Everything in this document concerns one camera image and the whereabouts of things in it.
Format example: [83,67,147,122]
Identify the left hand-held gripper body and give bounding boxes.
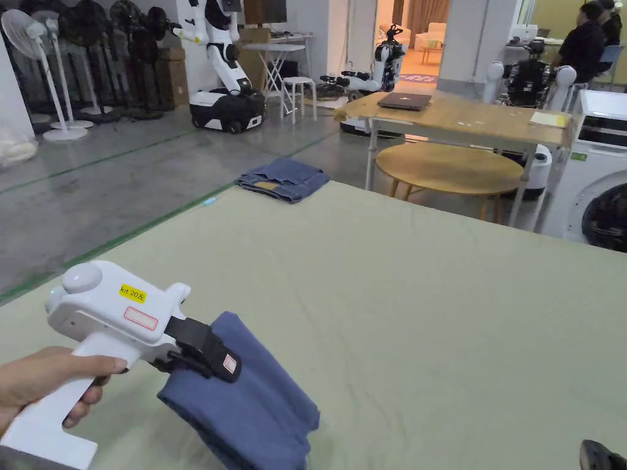
[0,259,192,467]

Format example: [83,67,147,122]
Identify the white humanoid robot with arms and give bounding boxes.
[320,23,408,95]

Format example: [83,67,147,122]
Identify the row of black standing fans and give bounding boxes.
[18,0,171,122]

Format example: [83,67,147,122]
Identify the rectangular wooden table with laptop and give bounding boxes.
[334,90,574,232]

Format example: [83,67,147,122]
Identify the folded blue jeans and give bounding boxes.
[235,156,332,205]

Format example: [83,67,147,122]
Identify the stack of brown cartons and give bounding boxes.
[156,46,190,110]

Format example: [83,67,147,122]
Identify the white standing fan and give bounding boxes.
[1,8,92,143]

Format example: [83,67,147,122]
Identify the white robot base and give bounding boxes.
[519,144,555,202]

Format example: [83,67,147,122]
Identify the person's left hand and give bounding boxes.
[0,346,130,429]

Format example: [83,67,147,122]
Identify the dark blue garment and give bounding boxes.
[156,310,322,470]

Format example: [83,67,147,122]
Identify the large white wheeled robot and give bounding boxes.
[172,0,269,135]

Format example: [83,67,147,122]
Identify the black robot with white shoulders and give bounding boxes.
[488,39,579,112]

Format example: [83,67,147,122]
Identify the white folding table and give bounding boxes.
[241,42,308,95]

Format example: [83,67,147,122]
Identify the round wooden low table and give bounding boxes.
[374,143,526,225]

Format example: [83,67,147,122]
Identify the white washing machine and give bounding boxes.
[540,89,627,254]

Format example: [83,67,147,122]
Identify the bed with pale green sheet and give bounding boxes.
[0,179,627,470]

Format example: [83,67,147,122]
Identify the white round stool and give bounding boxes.
[279,76,319,124]

